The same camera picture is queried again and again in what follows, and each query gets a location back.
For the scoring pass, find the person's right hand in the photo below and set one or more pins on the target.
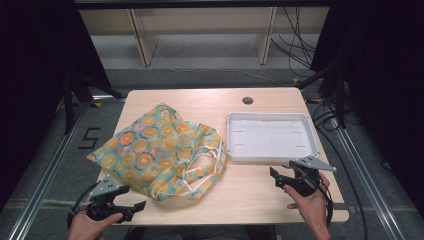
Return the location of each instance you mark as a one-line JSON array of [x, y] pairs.
[[311, 206]]

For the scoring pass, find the aluminium frame rail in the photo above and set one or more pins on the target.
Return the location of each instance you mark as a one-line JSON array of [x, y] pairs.
[[43, 181], [366, 186]]

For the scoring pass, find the wooden furniture panel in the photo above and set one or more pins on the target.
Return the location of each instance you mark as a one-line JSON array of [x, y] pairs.
[[265, 35], [142, 36]]

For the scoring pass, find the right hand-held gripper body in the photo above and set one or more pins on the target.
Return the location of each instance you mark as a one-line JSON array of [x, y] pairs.
[[308, 181]]

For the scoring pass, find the black metal stand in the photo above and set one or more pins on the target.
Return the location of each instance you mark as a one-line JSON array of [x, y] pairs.
[[75, 96], [335, 90]]

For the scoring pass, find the orange-print green tote bag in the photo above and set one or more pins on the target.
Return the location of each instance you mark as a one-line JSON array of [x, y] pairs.
[[150, 150]]

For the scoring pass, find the person's left hand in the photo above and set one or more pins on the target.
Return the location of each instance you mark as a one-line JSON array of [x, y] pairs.
[[87, 228]]

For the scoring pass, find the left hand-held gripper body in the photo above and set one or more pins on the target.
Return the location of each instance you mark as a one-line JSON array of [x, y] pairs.
[[104, 186]]

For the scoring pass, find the white plastic tray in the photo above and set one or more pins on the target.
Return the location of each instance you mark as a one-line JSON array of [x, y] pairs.
[[266, 140]]

